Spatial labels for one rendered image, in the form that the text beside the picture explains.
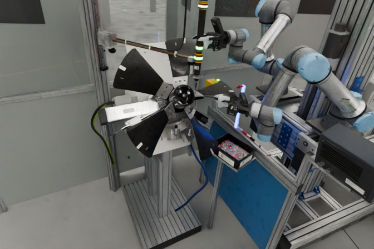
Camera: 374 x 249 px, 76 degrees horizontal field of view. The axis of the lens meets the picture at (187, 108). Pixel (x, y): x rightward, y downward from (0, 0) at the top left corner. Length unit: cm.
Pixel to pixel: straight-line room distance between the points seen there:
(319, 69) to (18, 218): 234
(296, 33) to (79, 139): 429
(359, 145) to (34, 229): 219
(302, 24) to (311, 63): 408
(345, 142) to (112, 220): 176
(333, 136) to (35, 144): 192
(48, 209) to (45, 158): 46
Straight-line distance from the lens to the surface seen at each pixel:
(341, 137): 117
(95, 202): 237
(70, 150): 220
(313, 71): 117
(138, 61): 125
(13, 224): 247
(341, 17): 176
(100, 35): 160
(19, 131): 207
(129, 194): 226
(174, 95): 123
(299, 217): 219
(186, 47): 140
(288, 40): 517
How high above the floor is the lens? 180
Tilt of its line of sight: 31 degrees down
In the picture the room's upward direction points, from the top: 4 degrees clockwise
